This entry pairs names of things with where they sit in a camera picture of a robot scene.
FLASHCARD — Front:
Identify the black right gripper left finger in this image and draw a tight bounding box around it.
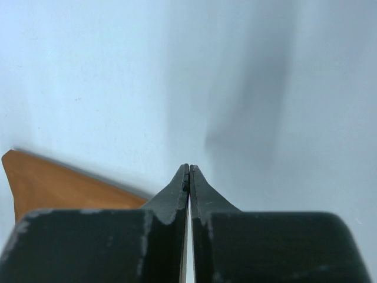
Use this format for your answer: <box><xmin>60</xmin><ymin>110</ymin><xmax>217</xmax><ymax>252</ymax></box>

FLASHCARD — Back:
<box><xmin>1</xmin><ymin>164</ymin><xmax>189</xmax><ymax>282</ymax></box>

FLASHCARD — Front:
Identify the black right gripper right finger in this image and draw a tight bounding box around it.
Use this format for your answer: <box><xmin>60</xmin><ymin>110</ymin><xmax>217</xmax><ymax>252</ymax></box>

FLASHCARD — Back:
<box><xmin>190</xmin><ymin>165</ymin><xmax>371</xmax><ymax>282</ymax></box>

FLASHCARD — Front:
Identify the orange-brown cloth napkin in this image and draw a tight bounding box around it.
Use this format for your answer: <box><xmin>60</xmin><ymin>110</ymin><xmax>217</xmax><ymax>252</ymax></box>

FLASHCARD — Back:
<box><xmin>1</xmin><ymin>150</ymin><xmax>147</xmax><ymax>222</ymax></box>

